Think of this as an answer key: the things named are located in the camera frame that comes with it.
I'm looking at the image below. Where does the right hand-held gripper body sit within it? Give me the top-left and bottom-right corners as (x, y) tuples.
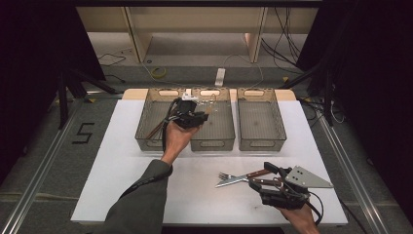
(258, 165), (335, 211)

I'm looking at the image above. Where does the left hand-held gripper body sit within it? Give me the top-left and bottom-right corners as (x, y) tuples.
(166, 92), (205, 131)

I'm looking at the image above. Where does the metal fork with wooden handle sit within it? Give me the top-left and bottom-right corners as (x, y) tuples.
(218, 172), (282, 187)

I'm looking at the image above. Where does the grey translucent plastic bin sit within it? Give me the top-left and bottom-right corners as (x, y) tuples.
(134, 87), (187, 153)
(237, 87), (288, 153)
(189, 87), (237, 153)

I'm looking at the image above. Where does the person's left hand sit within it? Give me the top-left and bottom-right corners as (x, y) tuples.
(161, 120), (201, 166)

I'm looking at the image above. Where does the person's right hand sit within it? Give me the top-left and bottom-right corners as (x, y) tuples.
(276, 204), (321, 234)

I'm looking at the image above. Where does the white power strip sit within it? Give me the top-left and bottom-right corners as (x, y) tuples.
(214, 67), (227, 88)

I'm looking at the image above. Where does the black metal stand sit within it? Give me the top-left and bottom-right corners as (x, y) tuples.
(278, 58), (336, 128)
(56, 63), (121, 131)

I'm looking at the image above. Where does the light wooden shelf unit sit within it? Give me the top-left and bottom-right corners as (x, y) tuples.
(75, 6), (319, 64)

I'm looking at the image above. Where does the left hand-held gripper black cable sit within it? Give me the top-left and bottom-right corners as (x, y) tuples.
(118, 97), (183, 200)

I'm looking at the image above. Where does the hand-held gripper black cable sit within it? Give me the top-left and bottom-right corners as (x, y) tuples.
(118, 97), (183, 200)
(305, 190), (325, 227)

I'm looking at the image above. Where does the right hand-held gripper black cable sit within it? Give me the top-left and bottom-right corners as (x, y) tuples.
(305, 190), (325, 227)

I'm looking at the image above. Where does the white floor cable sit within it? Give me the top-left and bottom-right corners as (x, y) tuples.
(223, 53), (265, 90)

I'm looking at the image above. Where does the aluminium floor rail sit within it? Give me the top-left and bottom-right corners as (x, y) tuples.
(315, 113), (393, 234)
(0, 94), (91, 234)

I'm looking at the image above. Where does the tangle of floor cables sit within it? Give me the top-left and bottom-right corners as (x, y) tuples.
(297, 96), (346, 129)

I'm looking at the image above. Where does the thin black floor cable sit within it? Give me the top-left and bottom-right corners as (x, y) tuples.
(96, 52), (128, 84)

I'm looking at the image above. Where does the bundle of black hanging cables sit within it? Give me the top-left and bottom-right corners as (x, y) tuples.
(260, 7), (304, 75)

